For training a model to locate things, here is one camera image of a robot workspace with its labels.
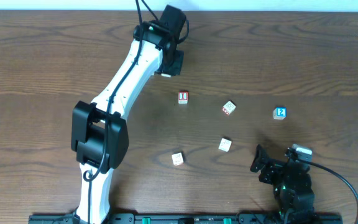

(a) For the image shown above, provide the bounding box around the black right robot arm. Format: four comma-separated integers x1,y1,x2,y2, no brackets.
250,144,314,223

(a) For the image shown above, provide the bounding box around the red edged tilted wooden block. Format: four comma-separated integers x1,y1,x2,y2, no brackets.
222,101,236,115

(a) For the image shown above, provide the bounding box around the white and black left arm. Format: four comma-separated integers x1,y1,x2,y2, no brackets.
69,5,189,223

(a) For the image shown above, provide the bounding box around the plain wooden block bottom centre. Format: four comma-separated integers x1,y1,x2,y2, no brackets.
172,152,185,166

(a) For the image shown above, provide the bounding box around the plain wooden block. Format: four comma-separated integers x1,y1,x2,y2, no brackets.
172,152,185,166
218,138,232,152

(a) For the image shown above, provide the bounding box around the red letter I block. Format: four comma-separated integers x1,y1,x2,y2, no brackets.
178,91,189,104

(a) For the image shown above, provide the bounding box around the plain wooden block right centre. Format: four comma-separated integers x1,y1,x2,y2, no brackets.
218,138,232,152

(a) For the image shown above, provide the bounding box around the blue number 2 block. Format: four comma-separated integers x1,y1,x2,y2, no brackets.
273,107,287,120

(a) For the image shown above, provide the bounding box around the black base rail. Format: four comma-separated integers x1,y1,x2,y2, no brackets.
28,212,344,224

